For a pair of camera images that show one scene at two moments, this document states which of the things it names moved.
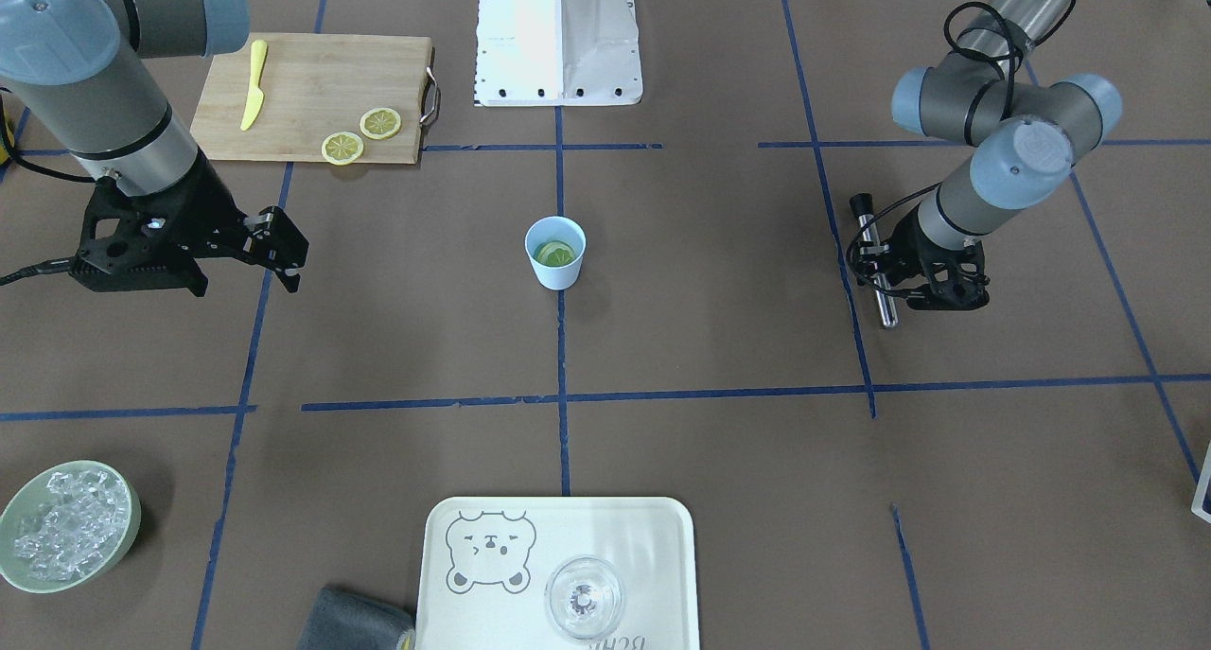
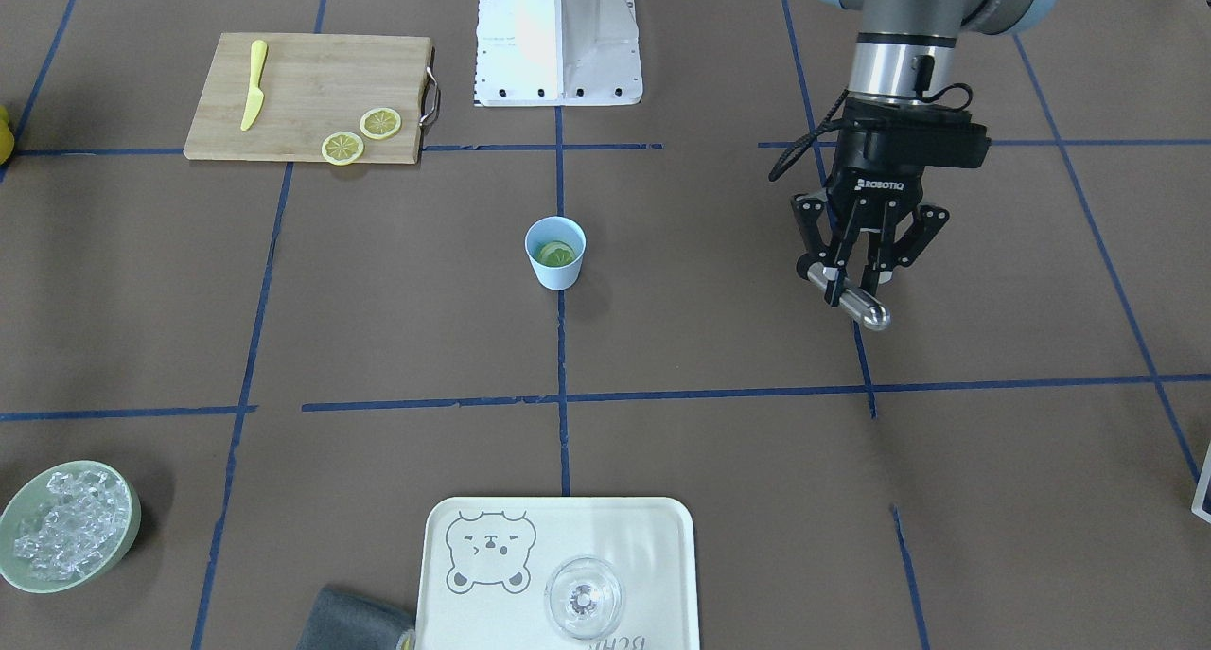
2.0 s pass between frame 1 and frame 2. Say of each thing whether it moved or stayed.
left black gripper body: moved
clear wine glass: stayed
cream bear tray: stayed
